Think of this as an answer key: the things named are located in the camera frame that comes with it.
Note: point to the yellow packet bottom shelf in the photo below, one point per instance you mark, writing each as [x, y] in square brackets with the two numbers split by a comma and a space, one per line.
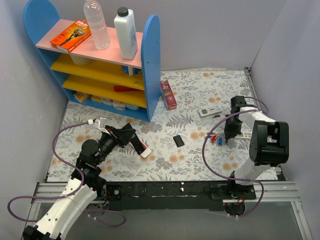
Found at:
[81, 96]

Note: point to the white bottle black cap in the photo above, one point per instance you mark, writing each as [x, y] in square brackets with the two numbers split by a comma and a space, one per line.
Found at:
[124, 24]

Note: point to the white remote with coloured buttons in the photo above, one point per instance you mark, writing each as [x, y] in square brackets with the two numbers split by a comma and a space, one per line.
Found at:
[244, 136]

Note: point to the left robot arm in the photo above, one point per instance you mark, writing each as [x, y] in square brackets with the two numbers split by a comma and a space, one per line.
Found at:
[83, 186]

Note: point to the beige cup under shelf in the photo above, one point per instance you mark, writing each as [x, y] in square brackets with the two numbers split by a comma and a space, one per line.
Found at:
[79, 60]

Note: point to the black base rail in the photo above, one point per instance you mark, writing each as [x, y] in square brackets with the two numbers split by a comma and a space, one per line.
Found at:
[162, 195]

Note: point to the black remote control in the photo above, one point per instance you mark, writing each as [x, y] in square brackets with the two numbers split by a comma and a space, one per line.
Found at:
[137, 144]

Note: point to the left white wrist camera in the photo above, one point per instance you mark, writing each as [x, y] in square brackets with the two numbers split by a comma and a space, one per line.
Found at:
[98, 123]

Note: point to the red and white remote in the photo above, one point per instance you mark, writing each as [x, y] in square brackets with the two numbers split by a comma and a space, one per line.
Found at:
[146, 153]

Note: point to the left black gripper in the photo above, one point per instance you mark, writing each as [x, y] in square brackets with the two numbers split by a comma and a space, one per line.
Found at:
[122, 136]

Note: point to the white packets bottom shelf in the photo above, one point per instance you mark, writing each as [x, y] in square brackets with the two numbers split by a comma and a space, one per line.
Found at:
[118, 105]

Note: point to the red toothpaste box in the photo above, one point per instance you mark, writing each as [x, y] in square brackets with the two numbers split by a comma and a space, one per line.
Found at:
[167, 95]

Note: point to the white air conditioner remote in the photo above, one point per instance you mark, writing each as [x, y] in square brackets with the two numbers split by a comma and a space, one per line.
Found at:
[206, 112]

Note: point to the orange razor box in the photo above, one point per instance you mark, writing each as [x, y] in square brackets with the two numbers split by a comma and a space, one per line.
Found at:
[72, 36]

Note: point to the black battery cover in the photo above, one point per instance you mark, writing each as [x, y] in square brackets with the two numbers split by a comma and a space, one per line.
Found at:
[178, 141]

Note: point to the floral table mat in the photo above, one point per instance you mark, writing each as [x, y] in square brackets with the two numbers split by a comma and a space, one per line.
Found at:
[198, 159]

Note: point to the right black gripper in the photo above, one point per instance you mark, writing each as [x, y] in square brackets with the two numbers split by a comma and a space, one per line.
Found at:
[231, 128]

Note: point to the blue wooden shelf unit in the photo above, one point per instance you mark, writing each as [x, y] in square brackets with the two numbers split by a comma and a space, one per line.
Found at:
[135, 82]

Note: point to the clear plastic water bottle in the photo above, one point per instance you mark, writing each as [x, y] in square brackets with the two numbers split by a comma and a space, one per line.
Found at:
[95, 19]

